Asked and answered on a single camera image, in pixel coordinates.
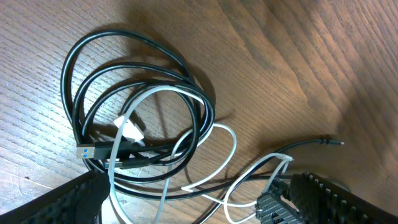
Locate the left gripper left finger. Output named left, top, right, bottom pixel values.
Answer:
left=1, top=170, right=110, bottom=224

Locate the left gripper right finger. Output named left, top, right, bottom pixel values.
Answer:
left=289, top=172, right=397, bottom=224

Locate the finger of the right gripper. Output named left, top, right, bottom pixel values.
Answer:
left=256, top=179, right=303, bottom=224

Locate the white cable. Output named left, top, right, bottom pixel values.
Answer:
left=107, top=85, right=294, bottom=224

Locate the black cable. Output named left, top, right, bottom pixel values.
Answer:
left=60, top=29, right=345, bottom=224

